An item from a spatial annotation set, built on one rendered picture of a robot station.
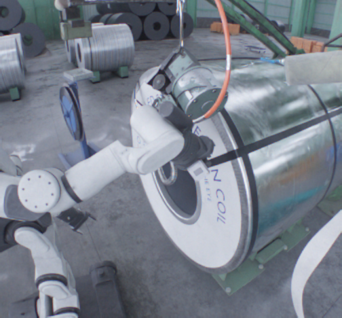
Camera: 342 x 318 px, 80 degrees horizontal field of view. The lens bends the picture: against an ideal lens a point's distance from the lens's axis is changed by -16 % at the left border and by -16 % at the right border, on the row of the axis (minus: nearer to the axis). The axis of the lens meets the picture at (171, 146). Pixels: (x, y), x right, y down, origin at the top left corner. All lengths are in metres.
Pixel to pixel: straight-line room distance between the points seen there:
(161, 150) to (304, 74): 0.29
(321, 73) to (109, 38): 5.77
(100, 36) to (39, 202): 5.60
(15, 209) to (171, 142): 0.32
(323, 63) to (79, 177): 0.42
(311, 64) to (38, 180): 0.44
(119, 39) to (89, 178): 5.61
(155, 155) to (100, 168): 0.11
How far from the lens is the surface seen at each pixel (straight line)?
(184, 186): 1.63
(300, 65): 0.27
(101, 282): 1.61
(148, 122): 0.49
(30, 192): 0.46
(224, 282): 1.82
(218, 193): 1.00
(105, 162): 0.46
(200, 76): 0.71
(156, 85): 0.87
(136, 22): 12.89
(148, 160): 0.45
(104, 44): 5.86
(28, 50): 11.94
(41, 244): 0.93
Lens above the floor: 1.61
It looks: 32 degrees down
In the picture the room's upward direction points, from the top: straight up
